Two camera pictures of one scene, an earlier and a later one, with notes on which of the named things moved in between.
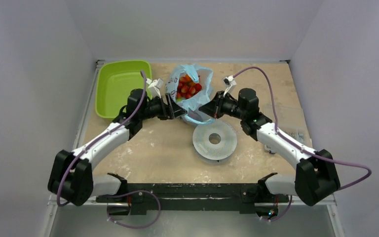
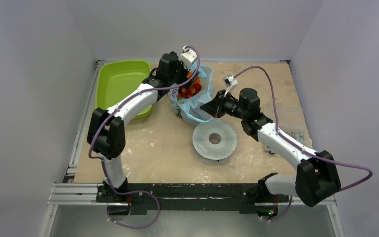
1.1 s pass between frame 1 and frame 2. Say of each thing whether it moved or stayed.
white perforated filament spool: stayed
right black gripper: stayed
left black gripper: moved
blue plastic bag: stayed
